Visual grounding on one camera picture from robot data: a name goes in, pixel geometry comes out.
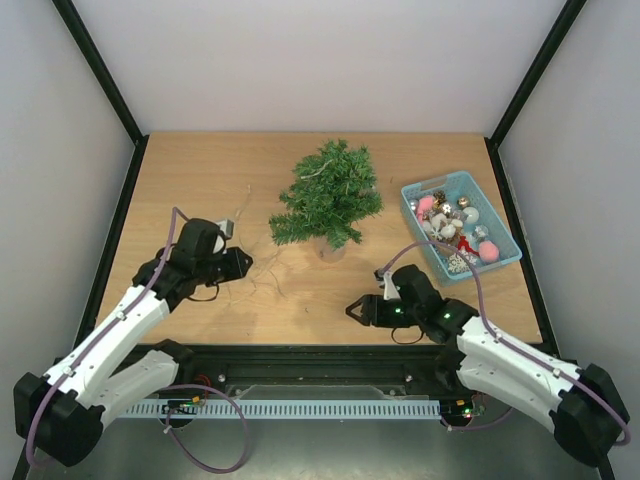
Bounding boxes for pink pompom ornament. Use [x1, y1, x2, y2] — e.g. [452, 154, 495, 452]
[478, 240, 500, 263]

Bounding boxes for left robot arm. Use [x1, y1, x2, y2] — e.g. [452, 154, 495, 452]
[13, 218, 253, 466]

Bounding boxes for small green christmas tree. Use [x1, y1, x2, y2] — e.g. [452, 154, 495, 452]
[268, 139, 384, 263]

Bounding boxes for light blue plastic basket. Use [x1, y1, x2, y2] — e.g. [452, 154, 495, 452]
[401, 171, 522, 286]

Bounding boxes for clear string lights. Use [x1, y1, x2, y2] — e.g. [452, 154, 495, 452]
[225, 184, 292, 309]

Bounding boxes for light blue cable duct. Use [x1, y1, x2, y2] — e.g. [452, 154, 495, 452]
[119, 399, 441, 420]

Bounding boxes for black aluminium frame rail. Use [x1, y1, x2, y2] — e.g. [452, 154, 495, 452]
[174, 344, 472, 399]

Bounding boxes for white snowflake ornament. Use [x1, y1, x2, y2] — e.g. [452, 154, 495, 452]
[447, 252, 478, 275]

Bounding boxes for red reindeer ornament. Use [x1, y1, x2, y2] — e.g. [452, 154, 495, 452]
[457, 235, 479, 256]

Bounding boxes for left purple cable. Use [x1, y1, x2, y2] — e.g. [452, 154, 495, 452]
[24, 207, 250, 472]

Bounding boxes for pink fluffy ornament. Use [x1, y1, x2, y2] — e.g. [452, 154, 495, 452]
[415, 195, 437, 221]

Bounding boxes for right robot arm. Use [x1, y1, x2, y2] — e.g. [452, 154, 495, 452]
[345, 265, 631, 467]

